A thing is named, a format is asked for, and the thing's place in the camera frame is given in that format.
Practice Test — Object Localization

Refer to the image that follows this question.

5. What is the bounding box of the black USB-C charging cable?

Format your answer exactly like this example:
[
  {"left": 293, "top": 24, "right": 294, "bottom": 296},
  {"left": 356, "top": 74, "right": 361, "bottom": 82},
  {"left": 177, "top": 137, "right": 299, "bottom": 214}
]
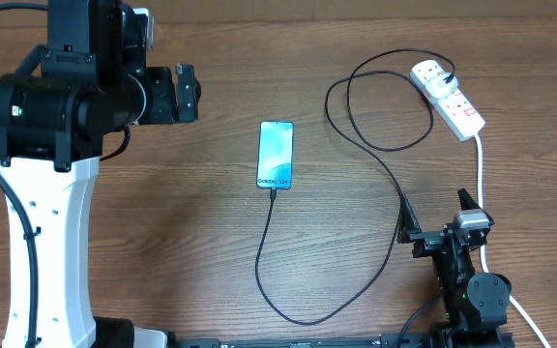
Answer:
[{"left": 253, "top": 47, "right": 457, "bottom": 327}]

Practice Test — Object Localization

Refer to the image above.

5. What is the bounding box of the white power extension strip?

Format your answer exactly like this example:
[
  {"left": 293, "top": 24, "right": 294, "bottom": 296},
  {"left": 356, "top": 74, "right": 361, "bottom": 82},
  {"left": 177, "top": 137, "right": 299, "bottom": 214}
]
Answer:
[{"left": 410, "top": 60, "right": 485, "bottom": 141}]

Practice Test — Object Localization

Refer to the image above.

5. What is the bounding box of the smartphone with teal screen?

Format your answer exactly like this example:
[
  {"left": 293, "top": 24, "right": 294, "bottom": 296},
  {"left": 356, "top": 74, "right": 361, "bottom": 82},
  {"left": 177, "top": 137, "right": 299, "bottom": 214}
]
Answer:
[{"left": 256, "top": 121, "right": 294, "bottom": 189}]

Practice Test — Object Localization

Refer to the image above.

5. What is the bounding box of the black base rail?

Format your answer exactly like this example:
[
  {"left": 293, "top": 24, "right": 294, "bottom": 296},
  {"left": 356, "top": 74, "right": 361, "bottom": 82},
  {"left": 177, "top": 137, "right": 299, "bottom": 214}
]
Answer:
[{"left": 84, "top": 331, "right": 516, "bottom": 348}]

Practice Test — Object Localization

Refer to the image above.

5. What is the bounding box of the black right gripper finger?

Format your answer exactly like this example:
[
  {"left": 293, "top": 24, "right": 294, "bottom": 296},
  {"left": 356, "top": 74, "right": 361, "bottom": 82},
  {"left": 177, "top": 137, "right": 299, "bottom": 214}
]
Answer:
[
  {"left": 399, "top": 194, "right": 422, "bottom": 237},
  {"left": 457, "top": 188, "right": 481, "bottom": 211}
]

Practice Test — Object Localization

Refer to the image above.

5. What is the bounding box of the white power strip cord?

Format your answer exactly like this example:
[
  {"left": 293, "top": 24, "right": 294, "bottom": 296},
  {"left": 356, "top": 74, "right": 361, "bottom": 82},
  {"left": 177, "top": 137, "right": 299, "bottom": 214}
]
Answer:
[{"left": 473, "top": 133, "right": 552, "bottom": 348}]

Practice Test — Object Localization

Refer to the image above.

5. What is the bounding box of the white charger plug adapter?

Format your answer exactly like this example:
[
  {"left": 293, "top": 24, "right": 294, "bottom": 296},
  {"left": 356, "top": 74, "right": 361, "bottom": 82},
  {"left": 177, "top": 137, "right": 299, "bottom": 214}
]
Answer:
[{"left": 425, "top": 73, "right": 458, "bottom": 103}]

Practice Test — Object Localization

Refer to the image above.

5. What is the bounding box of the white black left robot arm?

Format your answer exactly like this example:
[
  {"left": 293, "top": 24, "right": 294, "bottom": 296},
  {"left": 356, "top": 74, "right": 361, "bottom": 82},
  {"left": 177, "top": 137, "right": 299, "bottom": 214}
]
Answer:
[{"left": 0, "top": 0, "right": 201, "bottom": 348}]

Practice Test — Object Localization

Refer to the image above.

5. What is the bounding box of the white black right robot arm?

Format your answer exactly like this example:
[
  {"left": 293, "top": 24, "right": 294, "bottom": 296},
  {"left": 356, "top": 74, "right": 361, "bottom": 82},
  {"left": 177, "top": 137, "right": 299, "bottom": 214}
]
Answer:
[{"left": 397, "top": 188, "right": 514, "bottom": 348}]

